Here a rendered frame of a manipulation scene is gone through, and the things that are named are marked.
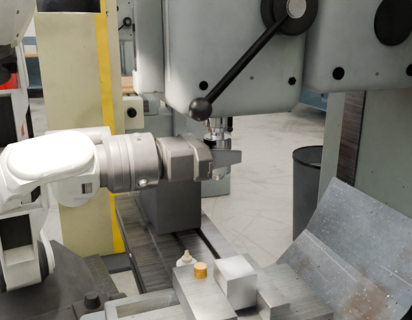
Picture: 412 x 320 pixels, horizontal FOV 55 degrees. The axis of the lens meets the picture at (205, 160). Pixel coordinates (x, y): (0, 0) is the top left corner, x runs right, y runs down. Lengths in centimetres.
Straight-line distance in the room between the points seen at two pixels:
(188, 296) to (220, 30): 39
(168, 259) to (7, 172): 48
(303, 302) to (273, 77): 38
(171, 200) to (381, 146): 50
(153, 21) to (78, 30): 174
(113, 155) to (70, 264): 110
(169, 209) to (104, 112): 142
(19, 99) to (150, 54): 63
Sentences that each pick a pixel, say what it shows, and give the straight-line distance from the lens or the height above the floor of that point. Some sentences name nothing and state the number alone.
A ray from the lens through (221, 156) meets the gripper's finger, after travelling 63.
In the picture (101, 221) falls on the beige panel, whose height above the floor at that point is 27.
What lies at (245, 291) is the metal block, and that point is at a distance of 66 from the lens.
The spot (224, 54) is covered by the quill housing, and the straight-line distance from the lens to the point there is 53.
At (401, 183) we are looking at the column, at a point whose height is 114.
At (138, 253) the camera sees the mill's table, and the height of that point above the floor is 93.
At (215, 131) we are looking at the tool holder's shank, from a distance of 63.
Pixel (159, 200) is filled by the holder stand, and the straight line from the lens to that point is 100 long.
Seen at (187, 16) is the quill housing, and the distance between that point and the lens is 51.
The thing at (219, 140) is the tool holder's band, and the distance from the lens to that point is 63.
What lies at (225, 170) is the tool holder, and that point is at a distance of 65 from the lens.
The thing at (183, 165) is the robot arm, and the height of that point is 123.
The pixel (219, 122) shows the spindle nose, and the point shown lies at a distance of 62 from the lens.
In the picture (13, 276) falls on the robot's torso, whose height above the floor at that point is 69.
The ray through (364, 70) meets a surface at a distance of 62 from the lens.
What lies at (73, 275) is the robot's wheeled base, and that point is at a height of 57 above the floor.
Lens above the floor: 143
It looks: 19 degrees down
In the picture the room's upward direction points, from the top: straight up
